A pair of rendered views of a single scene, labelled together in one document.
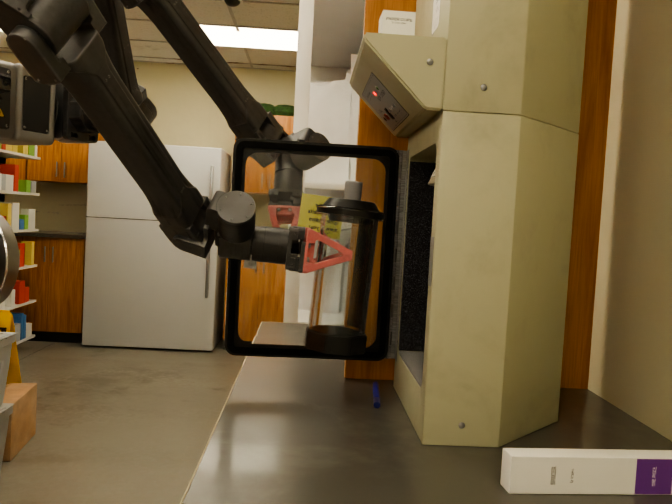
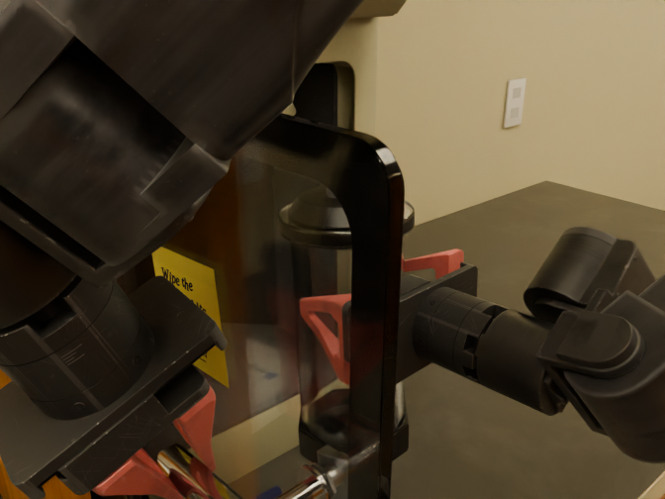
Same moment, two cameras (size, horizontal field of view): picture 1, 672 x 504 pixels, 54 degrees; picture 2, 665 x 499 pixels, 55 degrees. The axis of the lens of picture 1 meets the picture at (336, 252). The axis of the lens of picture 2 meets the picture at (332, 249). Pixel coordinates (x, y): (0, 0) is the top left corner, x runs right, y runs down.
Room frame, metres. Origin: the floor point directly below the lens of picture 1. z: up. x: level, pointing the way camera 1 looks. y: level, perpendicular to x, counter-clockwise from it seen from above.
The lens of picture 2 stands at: (1.37, 0.36, 1.45)
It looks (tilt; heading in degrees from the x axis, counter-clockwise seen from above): 23 degrees down; 232
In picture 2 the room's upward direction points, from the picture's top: straight up
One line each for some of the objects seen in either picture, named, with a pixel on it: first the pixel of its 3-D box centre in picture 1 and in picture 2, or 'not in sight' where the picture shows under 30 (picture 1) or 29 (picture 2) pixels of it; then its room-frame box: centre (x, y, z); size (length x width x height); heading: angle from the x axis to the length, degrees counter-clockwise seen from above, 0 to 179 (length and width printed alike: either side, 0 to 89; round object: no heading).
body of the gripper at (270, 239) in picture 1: (275, 245); (456, 331); (1.04, 0.10, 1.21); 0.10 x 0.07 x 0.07; 5
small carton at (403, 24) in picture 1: (395, 35); not in sight; (1.03, -0.07, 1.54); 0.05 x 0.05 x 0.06; 4
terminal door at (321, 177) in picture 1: (311, 251); (212, 405); (1.22, 0.04, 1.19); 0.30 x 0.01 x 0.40; 94
